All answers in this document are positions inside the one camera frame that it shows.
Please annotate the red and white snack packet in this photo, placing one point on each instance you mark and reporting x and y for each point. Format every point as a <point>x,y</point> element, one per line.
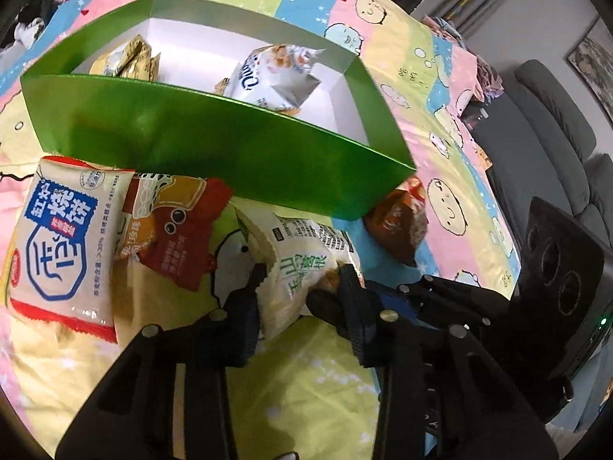
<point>187,230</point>

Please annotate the white and blue nut packet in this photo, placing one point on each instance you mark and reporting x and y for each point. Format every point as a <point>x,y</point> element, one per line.
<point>268,81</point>

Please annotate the gold snack packet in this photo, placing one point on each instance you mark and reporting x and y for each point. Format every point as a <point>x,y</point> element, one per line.
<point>134,60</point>

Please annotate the cream packet green print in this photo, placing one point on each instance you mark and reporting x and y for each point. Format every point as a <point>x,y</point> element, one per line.
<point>292,268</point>

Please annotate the striped cartoon bedsheet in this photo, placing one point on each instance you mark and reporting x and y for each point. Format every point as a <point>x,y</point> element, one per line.
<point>431,105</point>

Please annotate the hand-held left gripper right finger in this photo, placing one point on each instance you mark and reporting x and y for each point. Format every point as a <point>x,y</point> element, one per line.
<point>357,316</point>

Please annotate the green cardboard box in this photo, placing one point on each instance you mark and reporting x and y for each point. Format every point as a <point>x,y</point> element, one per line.
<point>191,153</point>

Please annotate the dark small box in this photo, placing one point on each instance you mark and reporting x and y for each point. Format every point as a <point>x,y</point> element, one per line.
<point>474,115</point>

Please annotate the pink patterned cloth pile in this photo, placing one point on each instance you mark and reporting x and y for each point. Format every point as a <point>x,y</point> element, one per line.
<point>483,72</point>

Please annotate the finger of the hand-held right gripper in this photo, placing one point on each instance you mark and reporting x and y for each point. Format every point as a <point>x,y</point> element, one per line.
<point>455,297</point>

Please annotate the small yellow item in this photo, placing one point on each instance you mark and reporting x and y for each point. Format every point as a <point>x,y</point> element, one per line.
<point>486,158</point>

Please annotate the grey sofa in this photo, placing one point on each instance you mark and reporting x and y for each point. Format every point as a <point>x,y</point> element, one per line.
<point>550,120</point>

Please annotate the white packet blue print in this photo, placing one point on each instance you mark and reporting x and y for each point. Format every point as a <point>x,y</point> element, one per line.
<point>62,249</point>

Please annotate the brown orange snack packet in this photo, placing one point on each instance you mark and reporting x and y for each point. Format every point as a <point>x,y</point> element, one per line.
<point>397,220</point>

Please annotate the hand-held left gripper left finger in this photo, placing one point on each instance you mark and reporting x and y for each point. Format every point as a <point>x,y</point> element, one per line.
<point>246,335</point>

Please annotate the framed wall picture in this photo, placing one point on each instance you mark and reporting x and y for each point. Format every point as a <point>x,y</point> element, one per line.
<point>596,62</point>

